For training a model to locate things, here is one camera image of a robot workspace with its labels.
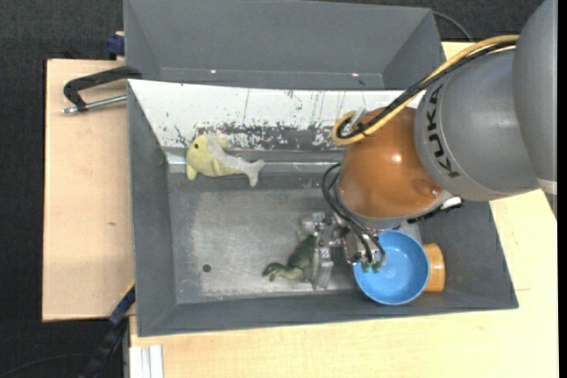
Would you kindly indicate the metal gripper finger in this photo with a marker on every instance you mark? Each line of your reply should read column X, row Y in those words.
column 313, row 225
column 323, row 272

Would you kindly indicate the green toy dinosaur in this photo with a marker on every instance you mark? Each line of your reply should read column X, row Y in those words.
column 297, row 263

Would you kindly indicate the blue bowl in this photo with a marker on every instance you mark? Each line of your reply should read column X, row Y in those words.
column 398, row 274

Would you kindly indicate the grey metal bin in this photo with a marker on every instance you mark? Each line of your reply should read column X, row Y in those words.
column 248, row 234

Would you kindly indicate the yellow and grey toy dolphin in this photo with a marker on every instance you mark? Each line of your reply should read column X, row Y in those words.
column 208, row 161

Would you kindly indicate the pale wood flat board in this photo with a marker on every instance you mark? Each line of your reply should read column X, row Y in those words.
column 88, row 199

